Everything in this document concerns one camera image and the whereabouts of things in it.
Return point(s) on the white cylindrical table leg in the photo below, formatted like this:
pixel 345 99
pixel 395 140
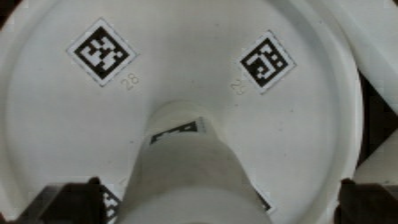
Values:
pixel 188 186

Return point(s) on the white round table top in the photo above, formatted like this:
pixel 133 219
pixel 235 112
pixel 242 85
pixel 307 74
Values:
pixel 105 57

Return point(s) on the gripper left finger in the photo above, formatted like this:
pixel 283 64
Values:
pixel 68 204

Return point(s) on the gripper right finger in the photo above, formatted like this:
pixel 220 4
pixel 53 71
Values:
pixel 368 203

